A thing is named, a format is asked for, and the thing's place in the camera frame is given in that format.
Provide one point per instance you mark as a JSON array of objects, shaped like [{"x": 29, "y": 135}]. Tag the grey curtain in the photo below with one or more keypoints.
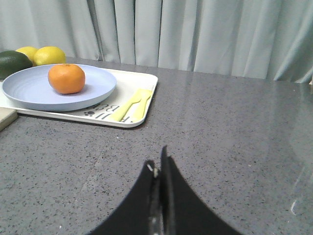
[{"x": 266, "y": 39}]

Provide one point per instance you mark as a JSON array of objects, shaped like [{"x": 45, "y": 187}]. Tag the yellow plastic knife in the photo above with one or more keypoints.
[{"x": 140, "y": 110}]

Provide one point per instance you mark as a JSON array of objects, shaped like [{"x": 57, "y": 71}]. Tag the yellow lemon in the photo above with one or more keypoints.
[
  {"x": 29, "y": 51},
  {"x": 49, "y": 55}
]

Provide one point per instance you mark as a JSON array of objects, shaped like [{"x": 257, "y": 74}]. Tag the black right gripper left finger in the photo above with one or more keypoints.
[{"x": 140, "y": 211}]

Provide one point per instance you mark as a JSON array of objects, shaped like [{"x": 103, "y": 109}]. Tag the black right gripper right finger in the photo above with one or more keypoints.
[{"x": 184, "y": 213}]

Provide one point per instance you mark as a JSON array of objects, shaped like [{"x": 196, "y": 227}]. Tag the green lime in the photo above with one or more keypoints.
[{"x": 12, "y": 62}]

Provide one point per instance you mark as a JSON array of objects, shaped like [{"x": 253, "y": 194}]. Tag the yellow plastic fork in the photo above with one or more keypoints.
[{"x": 122, "y": 110}]

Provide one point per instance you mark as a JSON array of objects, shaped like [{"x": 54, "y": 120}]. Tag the white rectangular tray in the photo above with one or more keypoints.
[{"x": 109, "y": 97}]

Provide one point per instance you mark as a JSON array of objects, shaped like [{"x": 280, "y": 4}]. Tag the light blue plate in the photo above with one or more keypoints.
[{"x": 30, "y": 89}]

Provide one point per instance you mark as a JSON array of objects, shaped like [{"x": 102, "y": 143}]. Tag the wooden cutting board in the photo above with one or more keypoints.
[{"x": 7, "y": 116}]

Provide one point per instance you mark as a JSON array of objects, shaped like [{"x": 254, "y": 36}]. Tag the orange fruit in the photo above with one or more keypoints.
[{"x": 66, "y": 78}]

